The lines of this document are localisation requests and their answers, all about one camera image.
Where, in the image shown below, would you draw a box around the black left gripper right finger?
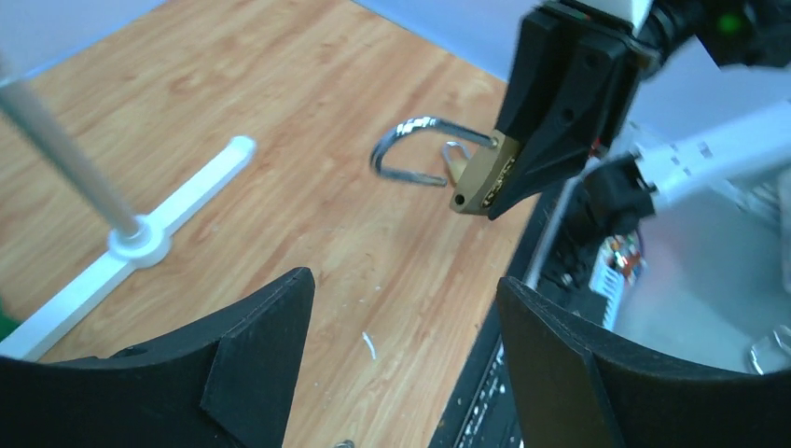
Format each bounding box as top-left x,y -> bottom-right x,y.
495,276 -> 791,448

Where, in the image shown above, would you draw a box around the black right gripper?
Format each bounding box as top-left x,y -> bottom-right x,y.
487,1 -> 661,220

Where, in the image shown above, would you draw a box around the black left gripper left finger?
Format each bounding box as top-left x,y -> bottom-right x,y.
1,267 -> 315,447

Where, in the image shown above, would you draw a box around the brass padlock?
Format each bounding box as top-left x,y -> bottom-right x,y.
369,116 -> 521,216

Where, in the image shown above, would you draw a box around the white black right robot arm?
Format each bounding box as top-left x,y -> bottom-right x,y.
483,1 -> 790,219

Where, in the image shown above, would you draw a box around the white metal clothes rack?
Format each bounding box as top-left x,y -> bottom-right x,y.
1,63 -> 257,361

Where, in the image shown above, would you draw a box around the green garment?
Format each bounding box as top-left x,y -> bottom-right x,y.
0,297 -> 21,340

